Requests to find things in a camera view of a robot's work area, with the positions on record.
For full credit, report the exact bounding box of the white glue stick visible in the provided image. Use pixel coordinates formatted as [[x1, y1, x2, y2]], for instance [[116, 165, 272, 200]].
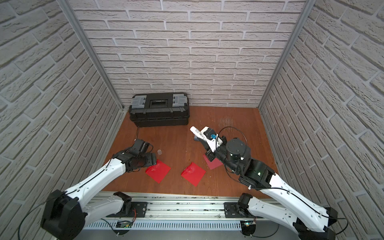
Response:
[[190, 126, 205, 140]]

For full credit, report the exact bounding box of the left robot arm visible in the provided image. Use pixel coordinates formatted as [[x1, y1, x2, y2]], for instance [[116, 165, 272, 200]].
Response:
[[40, 139, 157, 240]]

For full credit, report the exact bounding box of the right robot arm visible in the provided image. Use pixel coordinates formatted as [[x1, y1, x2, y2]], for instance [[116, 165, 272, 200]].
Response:
[[194, 137, 338, 240]]

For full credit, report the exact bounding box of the right dark red envelope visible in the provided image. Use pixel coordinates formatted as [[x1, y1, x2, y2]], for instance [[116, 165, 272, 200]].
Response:
[[203, 155, 223, 170]]

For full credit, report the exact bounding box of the left red envelope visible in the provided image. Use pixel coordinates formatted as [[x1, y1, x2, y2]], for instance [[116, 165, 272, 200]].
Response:
[[145, 160, 171, 184]]

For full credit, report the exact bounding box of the middle red envelope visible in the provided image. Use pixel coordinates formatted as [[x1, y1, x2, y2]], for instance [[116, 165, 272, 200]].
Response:
[[181, 163, 206, 187]]

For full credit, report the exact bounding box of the black plastic toolbox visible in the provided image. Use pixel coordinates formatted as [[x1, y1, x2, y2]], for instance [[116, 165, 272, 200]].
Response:
[[128, 92, 190, 128]]

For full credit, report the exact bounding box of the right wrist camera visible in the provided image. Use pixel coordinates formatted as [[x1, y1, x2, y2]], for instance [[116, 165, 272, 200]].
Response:
[[201, 127, 223, 153]]

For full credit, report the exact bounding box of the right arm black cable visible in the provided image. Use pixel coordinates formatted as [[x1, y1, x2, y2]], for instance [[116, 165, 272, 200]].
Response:
[[216, 126, 349, 236]]

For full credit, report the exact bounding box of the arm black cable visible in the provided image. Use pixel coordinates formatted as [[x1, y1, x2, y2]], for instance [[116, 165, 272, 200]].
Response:
[[17, 125, 154, 240], [216, 126, 349, 236]]

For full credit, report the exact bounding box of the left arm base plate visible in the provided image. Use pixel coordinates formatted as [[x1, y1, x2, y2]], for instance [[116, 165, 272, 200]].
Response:
[[107, 202, 148, 218]]

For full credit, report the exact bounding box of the aluminium rail frame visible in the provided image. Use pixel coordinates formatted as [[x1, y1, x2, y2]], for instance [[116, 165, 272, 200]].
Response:
[[83, 192, 284, 236]]

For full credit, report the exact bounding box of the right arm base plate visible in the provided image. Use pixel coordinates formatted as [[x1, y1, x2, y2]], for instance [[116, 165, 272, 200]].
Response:
[[224, 202, 256, 219]]

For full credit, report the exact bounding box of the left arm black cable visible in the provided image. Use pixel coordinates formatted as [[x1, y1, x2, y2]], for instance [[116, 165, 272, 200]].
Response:
[[17, 125, 154, 240]]

